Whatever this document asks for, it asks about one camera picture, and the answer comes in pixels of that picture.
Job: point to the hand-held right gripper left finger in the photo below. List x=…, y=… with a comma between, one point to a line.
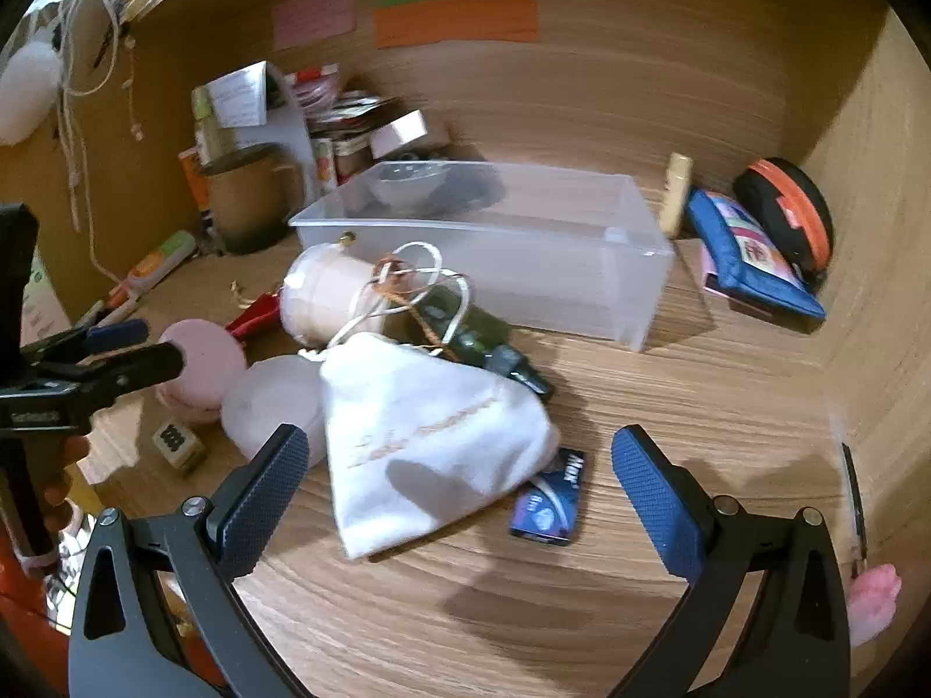
x=269, y=498

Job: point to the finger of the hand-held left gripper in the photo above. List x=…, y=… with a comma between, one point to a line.
x=142, y=367
x=116, y=334

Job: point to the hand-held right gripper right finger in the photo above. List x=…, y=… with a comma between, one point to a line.
x=654, y=502

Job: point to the lavender round case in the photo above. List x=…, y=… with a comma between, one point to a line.
x=211, y=382

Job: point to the white round case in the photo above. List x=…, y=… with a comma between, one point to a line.
x=269, y=400

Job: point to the red clip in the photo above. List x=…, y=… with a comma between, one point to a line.
x=254, y=314

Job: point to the pale pink cylindrical jar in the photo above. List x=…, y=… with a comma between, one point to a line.
x=320, y=291

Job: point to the dark green glass bottle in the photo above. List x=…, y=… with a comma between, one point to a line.
x=480, y=338

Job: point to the clear plastic storage box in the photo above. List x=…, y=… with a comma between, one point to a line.
x=509, y=269

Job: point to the wooden desktop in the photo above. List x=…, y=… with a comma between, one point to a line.
x=654, y=392

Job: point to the person's left hand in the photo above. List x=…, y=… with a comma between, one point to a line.
x=64, y=476

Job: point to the bundle of pens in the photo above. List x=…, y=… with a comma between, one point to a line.
x=109, y=309

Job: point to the cream mahjong tile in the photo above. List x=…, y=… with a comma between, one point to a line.
x=177, y=443

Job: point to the green orange squeeze tube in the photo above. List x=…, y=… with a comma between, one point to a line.
x=160, y=260

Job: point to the dark blue card packet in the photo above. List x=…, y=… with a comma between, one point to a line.
x=549, y=503

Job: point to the orange book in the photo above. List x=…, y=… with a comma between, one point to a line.
x=190, y=189

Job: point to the brown mug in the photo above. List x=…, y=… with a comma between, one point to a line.
x=244, y=203

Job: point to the black pen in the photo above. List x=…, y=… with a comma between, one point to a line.
x=852, y=502

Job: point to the red orange cloth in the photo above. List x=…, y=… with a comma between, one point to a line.
x=22, y=611

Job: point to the tall white green box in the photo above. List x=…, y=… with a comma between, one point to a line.
x=204, y=120

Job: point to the pink paw shaped toy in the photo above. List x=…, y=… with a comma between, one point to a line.
x=876, y=600

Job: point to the white plush toy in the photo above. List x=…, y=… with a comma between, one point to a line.
x=25, y=91

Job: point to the blue zip pouch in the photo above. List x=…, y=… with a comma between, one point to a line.
x=742, y=254

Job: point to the white printed paper card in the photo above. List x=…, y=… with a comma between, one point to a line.
x=238, y=96

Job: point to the fruit print carton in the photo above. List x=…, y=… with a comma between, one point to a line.
x=325, y=163

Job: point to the cream tube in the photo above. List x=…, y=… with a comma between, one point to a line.
x=675, y=193

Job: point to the white ceramic bowl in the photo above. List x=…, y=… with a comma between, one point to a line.
x=404, y=185

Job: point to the pile of foil packets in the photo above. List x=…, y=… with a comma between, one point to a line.
x=342, y=102

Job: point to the black orange round case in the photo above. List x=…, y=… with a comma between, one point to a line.
x=793, y=196

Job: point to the small white pink box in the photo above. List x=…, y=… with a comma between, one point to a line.
x=398, y=132

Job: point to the pink sticky note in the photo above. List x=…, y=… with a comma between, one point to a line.
x=314, y=14

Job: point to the orange sticky note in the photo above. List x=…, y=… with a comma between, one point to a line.
x=454, y=22

